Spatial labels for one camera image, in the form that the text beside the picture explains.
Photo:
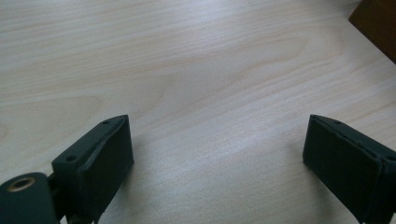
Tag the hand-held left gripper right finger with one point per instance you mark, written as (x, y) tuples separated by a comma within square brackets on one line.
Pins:
[(348, 161)]

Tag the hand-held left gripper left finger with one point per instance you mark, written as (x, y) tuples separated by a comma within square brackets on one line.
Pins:
[(99, 161)]

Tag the dark brown wooden object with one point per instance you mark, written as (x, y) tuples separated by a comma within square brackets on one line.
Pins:
[(378, 25)]

